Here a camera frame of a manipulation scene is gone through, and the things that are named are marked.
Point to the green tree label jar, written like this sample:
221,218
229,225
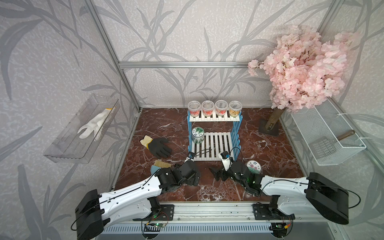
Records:
198,135

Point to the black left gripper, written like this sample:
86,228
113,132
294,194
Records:
192,181

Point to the white wire mesh basket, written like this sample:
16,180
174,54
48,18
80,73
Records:
320,126

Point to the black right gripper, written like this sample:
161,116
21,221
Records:
222,172

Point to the wooden handled brush in basket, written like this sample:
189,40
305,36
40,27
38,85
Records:
346,135

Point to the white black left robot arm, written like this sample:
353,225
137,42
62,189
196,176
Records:
96,211

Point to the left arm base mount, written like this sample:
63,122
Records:
162,212

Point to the clear lidded seed container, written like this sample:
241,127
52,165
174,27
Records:
208,108

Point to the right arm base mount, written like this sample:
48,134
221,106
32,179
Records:
270,211

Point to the black and yellow work glove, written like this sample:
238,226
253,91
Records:
157,147

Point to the clear container red seed packet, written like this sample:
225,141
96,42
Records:
194,108

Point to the white glove in tray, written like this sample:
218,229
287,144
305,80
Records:
95,126

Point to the clear acrylic wall tray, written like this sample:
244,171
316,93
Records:
79,140

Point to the flower label jar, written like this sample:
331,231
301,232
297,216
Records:
254,167

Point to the aluminium front rail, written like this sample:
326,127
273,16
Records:
199,212

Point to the blue and white wooden shelf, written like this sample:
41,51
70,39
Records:
214,143

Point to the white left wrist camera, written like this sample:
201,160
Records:
191,156

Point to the pink blossom artificial tree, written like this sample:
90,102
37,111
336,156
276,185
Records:
304,72

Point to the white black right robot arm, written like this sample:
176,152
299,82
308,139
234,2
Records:
312,195

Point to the clear plastic seed container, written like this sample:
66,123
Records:
221,107

